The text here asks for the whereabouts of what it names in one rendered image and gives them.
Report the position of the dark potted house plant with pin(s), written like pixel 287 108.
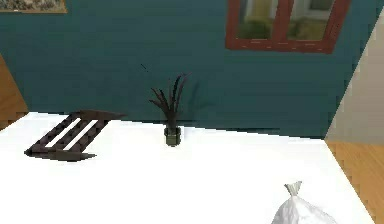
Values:
pixel 172 116

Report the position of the white table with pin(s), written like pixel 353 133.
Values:
pixel 186 180

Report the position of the wood framed wall picture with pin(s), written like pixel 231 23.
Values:
pixel 33 6

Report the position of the red framed window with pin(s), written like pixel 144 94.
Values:
pixel 283 40

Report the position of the dark brown slatted chair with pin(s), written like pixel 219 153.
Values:
pixel 60 138

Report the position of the white tied bag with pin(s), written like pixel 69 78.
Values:
pixel 298 210

